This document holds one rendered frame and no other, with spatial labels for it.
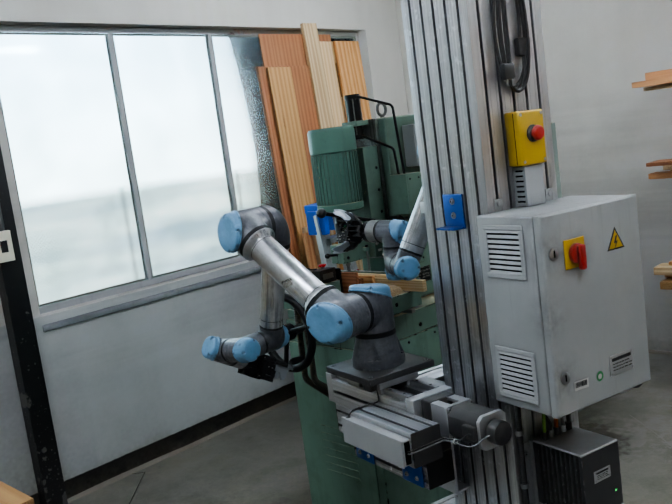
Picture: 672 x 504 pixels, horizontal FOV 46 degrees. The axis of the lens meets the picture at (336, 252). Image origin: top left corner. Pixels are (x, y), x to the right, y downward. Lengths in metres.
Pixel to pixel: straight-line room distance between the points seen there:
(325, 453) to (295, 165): 1.90
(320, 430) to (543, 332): 1.45
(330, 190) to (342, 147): 0.16
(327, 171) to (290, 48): 1.92
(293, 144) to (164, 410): 1.61
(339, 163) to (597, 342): 1.29
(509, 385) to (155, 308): 2.42
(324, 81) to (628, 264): 3.07
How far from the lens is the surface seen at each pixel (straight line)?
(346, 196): 2.88
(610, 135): 4.84
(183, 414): 4.22
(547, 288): 1.82
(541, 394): 1.91
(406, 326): 2.92
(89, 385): 3.89
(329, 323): 2.06
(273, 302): 2.46
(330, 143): 2.87
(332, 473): 3.15
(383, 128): 3.01
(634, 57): 4.78
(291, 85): 4.57
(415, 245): 2.40
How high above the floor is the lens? 1.45
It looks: 8 degrees down
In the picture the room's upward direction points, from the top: 8 degrees counter-clockwise
